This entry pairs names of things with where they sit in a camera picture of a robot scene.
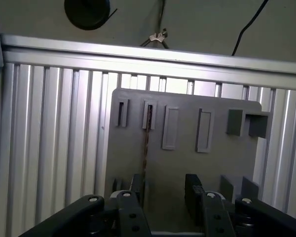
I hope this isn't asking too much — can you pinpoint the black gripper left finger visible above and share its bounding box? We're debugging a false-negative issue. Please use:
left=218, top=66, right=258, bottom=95
left=19, top=174, right=151, bottom=237

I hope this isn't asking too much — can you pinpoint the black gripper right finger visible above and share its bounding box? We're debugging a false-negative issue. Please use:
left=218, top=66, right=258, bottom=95
left=185, top=174, right=296, bottom=237

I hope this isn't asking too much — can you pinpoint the grey plastic parts rack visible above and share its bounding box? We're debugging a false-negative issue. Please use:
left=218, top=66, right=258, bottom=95
left=105, top=87, right=271, bottom=234

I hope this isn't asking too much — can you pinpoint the black round object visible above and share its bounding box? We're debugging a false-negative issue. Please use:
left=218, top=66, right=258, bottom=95
left=64, top=0, right=118, bottom=31

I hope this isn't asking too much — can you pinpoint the silver metal wing bracket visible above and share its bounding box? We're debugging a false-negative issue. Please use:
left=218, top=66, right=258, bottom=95
left=140, top=28, right=170, bottom=50

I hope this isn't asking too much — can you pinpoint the black cable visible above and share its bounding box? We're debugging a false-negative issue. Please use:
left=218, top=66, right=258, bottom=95
left=231, top=0, right=268, bottom=56

